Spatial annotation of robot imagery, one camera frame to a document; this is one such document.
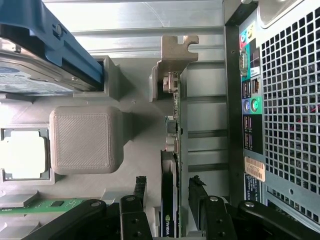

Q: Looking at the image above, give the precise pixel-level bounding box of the green RAM stick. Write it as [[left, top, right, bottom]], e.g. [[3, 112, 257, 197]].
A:
[[0, 198, 101, 216]]

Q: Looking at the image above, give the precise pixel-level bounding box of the hard disk with blue carrier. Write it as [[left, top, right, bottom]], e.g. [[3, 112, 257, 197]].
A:
[[0, 0, 105, 97]]

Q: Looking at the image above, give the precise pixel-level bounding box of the silver CPU chip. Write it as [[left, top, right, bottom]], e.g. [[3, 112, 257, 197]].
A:
[[0, 129, 50, 180]]

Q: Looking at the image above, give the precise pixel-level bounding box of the tan barcode sticker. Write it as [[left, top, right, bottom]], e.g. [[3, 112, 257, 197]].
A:
[[243, 155, 266, 183]]

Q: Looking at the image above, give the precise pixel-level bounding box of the black open PC case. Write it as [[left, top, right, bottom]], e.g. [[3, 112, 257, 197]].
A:
[[223, 0, 320, 240]]

